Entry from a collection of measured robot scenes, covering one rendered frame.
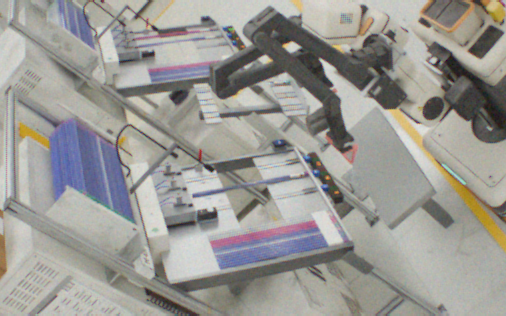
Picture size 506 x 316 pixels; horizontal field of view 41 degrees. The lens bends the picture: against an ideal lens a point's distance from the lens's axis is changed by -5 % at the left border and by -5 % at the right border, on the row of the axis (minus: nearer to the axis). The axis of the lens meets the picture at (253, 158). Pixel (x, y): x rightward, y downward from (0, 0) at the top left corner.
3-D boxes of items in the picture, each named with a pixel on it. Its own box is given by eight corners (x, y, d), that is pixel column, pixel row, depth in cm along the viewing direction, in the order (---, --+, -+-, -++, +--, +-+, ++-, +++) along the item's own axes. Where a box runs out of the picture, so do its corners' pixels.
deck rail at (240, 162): (294, 157, 326) (294, 146, 322) (295, 159, 324) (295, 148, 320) (139, 184, 309) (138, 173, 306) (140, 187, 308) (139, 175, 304)
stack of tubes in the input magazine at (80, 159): (117, 147, 291) (66, 114, 275) (135, 223, 251) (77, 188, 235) (98, 167, 294) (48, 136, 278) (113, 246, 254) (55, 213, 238)
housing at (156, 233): (149, 187, 309) (146, 161, 301) (171, 261, 271) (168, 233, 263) (131, 190, 307) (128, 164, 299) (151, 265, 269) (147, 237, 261)
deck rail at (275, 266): (351, 253, 272) (352, 241, 269) (353, 256, 271) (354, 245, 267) (170, 292, 256) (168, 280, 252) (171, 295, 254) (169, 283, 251)
